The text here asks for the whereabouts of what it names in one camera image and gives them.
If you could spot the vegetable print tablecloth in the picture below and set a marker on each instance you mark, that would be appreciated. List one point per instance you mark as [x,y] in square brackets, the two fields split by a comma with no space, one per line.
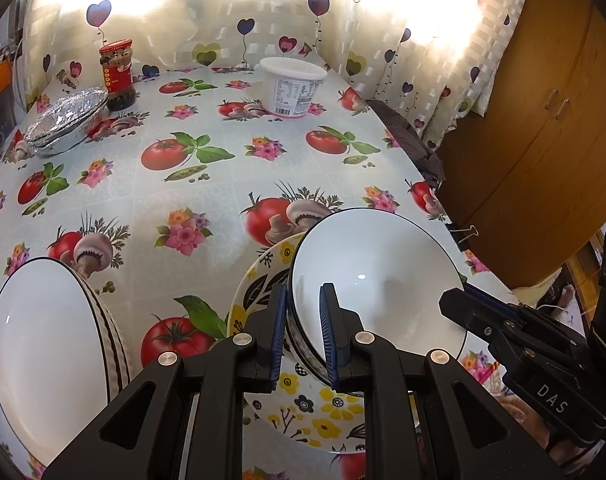
[173,200]

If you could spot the black binder clip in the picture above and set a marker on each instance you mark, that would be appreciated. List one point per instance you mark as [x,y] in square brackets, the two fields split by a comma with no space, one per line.
[460,235]

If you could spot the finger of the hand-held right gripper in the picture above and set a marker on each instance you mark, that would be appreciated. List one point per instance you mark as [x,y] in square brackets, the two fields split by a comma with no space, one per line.
[503,307]
[473,317]

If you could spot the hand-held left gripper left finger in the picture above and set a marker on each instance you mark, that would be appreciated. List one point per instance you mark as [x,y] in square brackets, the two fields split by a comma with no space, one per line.
[279,330]

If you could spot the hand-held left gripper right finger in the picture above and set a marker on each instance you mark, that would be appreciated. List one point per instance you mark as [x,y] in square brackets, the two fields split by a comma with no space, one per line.
[329,335]

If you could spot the heart print curtain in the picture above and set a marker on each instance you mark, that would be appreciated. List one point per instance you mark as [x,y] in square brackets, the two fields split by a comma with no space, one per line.
[233,15]

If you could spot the white plastic tub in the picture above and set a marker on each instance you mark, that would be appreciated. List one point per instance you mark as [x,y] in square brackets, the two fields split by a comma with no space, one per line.
[290,87]

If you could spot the white bowl black rim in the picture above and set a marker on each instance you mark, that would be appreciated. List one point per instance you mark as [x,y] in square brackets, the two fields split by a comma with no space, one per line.
[38,350]
[383,270]

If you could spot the glass jar red lid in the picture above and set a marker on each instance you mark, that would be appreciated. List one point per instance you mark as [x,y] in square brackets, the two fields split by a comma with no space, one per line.
[117,75]

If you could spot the floral patterned plate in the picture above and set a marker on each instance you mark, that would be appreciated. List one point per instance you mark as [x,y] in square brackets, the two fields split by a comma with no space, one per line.
[313,410]

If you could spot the wooden cabinet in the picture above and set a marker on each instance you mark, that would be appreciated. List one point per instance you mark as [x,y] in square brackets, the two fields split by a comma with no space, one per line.
[533,110]

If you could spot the foil container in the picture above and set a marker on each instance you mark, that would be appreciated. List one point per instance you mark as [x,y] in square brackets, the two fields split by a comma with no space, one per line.
[65,110]
[68,142]

